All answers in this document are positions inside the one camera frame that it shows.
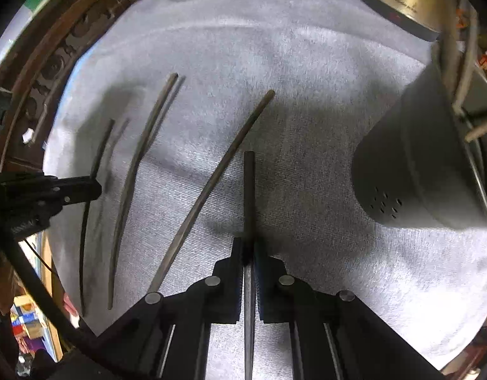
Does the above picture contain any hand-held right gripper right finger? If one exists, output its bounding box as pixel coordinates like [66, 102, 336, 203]
[254, 241, 446, 380]

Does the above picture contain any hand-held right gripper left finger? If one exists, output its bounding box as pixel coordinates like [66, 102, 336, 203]
[97, 237, 245, 380]

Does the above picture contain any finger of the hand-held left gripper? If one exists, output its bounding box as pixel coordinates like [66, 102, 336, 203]
[53, 176, 103, 207]

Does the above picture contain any dark wooden chopstick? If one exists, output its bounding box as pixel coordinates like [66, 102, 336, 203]
[464, 119, 487, 142]
[146, 89, 276, 295]
[243, 150, 257, 380]
[79, 119, 115, 317]
[107, 72, 178, 310]

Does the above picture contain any grey metal chopstick holder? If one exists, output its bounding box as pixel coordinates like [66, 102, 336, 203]
[351, 43, 487, 231]

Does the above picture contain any blue table cover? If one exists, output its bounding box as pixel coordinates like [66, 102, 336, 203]
[63, 45, 96, 104]

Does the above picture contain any dark carved wooden chair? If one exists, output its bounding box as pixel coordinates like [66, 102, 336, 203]
[0, 0, 159, 177]

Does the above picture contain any grey tablecloth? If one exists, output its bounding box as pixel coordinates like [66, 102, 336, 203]
[43, 0, 487, 369]

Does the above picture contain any golden electric kettle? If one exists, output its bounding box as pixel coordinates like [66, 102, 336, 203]
[356, 0, 462, 43]

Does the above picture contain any black cable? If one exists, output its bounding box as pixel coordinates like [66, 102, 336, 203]
[0, 222, 109, 365]

